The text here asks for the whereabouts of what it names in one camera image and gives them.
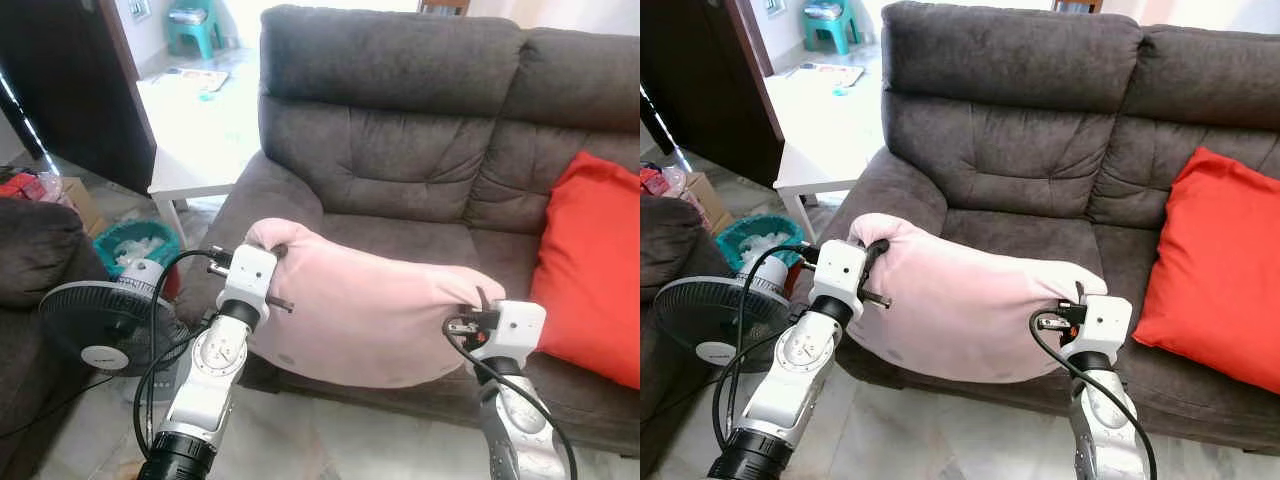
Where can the pale pink pillow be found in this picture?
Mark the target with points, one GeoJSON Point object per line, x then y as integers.
{"type": "Point", "coordinates": [370, 310]}
{"type": "Point", "coordinates": [970, 305]}

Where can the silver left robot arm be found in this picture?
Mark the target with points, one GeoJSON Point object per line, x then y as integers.
{"type": "Point", "coordinates": [205, 385]}
{"type": "Point", "coordinates": [790, 380]}

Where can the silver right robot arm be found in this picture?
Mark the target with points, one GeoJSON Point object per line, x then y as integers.
{"type": "Point", "coordinates": [1105, 420]}
{"type": "Point", "coordinates": [520, 420]}

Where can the red pillow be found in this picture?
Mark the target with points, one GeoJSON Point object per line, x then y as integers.
{"type": "Point", "coordinates": [595, 270]}
{"type": "Point", "coordinates": [1215, 270]}

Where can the flat printed floor mat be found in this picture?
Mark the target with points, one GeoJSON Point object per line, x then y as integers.
{"type": "Point", "coordinates": [830, 73]}
{"type": "Point", "coordinates": [195, 78]}

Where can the grey fabric two-seat sofa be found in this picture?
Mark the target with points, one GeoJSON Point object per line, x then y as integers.
{"type": "Point", "coordinates": [1020, 120]}
{"type": "Point", "coordinates": [400, 130]}

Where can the teal plastic basket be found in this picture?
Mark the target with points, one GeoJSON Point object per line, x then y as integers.
{"type": "Point", "coordinates": [760, 240]}
{"type": "Point", "coordinates": [135, 245]}

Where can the white side table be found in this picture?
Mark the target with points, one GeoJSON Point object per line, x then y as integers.
{"type": "Point", "coordinates": [825, 140]}
{"type": "Point", "coordinates": [200, 150]}

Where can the black electric fan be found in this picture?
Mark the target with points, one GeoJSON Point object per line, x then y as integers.
{"type": "Point", "coordinates": [100, 315]}
{"type": "Point", "coordinates": [715, 315]}

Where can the brown cardboard box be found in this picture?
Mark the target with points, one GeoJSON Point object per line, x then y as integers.
{"type": "Point", "coordinates": [85, 205]}
{"type": "Point", "coordinates": [710, 200]}

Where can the grey fabric armchair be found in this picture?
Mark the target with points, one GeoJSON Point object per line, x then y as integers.
{"type": "Point", "coordinates": [670, 250]}
{"type": "Point", "coordinates": [35, 260]}

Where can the red packet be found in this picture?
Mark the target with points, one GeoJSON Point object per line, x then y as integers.
{"type": "Point", "coordinates": [20, 187]}
{"type": "Point", "coordinates": [652, 181]}

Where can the teal plastic stool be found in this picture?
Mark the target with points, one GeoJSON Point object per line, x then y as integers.
{"type": "Point", "coordinates": [830, 22]}
{"type": "Point", "coordinates": [192, 25]}

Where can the dark wooden door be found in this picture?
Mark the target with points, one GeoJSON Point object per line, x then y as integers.
{"type": "Point", "coordinates": [70, 80]}
{"type": "Point", "coordinates": [700, 75]}

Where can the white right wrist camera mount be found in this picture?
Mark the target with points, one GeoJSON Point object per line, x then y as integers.
{"type": "Point", "coordinates": [1102, 325]}
{"type": "Point", "coordinates": [518, 328]}

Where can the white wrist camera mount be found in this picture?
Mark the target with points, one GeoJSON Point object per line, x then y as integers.
{"type": "Point", "coordinates": [838, 280]}
{"type": "Point", "coordinates": [1102, 325]}
{"type": "Point", "coordinates": [518, 328]}
{"type": "Point", "coordinates": [248, 280]}

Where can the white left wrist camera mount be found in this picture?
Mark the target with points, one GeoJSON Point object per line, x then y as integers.
{"type": "Point", "coordinates": [248, 280]}
{"type": "Point", "coordinates": [838, 280]}

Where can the white wall socket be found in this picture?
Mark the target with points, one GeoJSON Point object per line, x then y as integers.
{"type": "Point", "coordinates": [140, 9]}
{"type": "Point", "coordinates": [775, 6]}

